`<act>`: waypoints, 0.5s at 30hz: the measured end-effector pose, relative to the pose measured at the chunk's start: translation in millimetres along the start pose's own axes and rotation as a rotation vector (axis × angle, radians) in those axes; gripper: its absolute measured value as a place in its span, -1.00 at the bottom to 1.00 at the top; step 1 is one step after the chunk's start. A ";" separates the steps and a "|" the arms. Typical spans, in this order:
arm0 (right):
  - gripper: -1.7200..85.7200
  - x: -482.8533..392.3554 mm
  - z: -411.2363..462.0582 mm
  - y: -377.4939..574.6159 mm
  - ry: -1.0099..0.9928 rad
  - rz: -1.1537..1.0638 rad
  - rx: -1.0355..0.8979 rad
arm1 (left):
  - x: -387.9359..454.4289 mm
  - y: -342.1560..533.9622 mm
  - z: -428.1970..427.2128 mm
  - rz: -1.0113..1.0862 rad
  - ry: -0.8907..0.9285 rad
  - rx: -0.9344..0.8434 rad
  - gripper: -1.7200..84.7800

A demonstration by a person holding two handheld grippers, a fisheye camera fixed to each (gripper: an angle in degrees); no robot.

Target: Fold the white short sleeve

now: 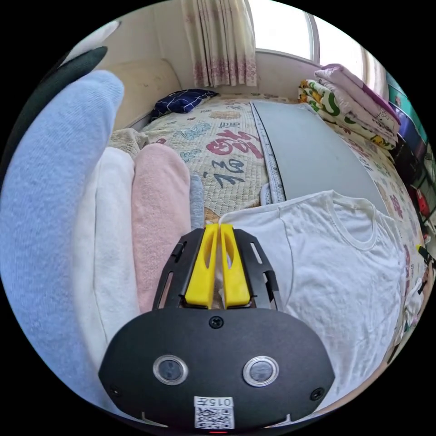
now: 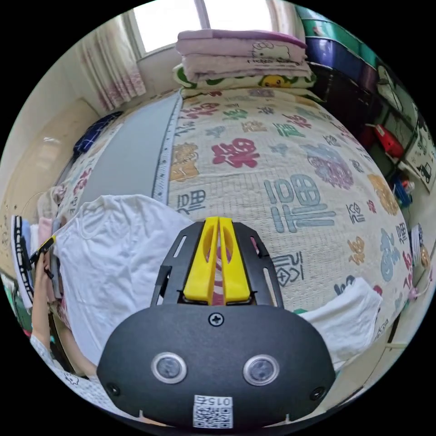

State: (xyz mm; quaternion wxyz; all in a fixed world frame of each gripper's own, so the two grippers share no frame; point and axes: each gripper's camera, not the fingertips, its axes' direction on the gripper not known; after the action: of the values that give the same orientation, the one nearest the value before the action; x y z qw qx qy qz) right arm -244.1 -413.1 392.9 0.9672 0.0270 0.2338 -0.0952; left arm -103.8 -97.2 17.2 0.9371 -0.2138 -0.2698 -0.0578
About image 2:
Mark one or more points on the pink patterned curtain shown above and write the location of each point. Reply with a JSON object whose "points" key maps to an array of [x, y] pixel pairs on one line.
{"points": [[112, 64]]}

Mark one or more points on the person's left hand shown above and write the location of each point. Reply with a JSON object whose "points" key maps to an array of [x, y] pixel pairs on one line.
{"points": [[42, 282]]}

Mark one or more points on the stack of storage boxes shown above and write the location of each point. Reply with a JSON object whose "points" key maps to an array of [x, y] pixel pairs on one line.
{"points": [[344, 68]]}

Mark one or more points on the red box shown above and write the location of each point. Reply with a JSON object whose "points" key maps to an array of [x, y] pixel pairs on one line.
{"points": [[388, 141]]}

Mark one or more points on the dark blue checked garment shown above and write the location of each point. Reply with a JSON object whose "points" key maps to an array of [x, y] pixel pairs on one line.
{"points": [[93, 133]]}

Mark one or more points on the folded pink blanket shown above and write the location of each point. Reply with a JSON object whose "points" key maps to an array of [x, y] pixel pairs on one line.
{"points": [[238, 54]]}

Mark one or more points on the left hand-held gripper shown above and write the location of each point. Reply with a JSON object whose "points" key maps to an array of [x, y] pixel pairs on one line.
{"points": [[49, 269]]}

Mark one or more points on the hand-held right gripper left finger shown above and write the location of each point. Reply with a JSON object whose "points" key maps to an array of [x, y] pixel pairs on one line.
{"points": [[199, 272]]}

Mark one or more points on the pile of clothes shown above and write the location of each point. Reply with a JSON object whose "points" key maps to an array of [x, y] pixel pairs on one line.
{"points": [[25, 245]]}

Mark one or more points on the bed with printed quilt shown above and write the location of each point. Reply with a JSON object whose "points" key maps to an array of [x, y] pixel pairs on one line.
{"points": [[272, 160]]}

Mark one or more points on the window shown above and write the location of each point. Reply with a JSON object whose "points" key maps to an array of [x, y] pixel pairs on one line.
{"points": [[204, 20]]}

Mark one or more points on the white printed carton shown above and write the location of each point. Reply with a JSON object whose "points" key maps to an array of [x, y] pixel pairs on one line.
{"points": [[424, 160]]}

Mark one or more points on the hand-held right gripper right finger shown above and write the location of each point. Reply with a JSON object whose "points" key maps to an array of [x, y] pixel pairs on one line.
{"points": [[235, 276]]}

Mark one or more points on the grey folding board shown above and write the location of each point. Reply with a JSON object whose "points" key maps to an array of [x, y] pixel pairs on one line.
{"points": [[129, 153]]}

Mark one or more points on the white short sleeve shirt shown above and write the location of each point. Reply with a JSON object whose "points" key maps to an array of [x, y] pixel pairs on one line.
{"points": [[112, 252]]}

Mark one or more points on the person's left forearm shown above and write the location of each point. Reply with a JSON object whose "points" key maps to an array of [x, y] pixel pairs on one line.
{"points": [[40, 320]]}

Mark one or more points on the folded duck print quilt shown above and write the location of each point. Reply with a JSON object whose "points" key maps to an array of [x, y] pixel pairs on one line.
{"points": [[272, 81]]}

